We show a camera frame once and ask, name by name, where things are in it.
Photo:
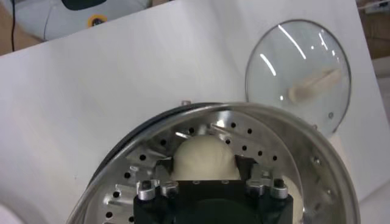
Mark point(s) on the white robot base body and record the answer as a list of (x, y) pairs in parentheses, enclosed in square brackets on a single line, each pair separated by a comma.
[(61, 18)]

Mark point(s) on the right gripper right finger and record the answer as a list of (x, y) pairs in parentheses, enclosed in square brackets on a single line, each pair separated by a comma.
[(278, 190)]

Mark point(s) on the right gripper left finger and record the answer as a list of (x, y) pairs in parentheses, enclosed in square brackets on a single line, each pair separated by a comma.
[(146, 191)]

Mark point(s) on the round glass pot lid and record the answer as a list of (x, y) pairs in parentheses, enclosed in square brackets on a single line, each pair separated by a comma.
[(304, 61)]

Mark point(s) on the perforated steel steamer basket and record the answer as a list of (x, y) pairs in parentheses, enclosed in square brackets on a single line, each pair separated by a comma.
[(304, 146)]

